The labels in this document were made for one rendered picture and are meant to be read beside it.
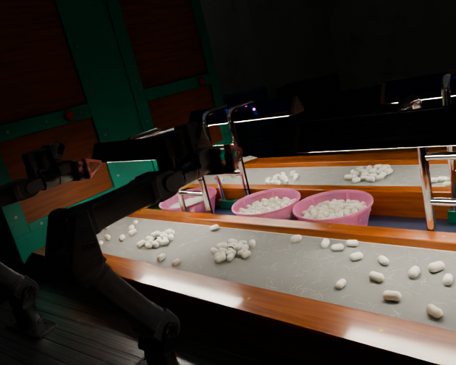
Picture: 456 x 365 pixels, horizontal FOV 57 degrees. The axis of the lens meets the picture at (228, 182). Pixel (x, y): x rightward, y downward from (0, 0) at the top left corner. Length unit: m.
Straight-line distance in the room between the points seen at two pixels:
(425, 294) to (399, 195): 0.57
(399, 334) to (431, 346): 0.06
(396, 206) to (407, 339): 0.76
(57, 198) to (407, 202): 1.37
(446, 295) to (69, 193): 1.49
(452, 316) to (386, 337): 0.15
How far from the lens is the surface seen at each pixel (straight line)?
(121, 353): 1.18
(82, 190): 1.98
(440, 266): 1.08
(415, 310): 0.96
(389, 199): 1.54
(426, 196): 1.19
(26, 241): 1.88
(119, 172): 2.06
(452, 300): 0.99
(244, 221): 1.47
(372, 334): 0.86
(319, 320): 0.91
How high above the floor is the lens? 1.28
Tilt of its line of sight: 15 degrees down
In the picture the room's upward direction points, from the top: 14 degrees counter-clockwise
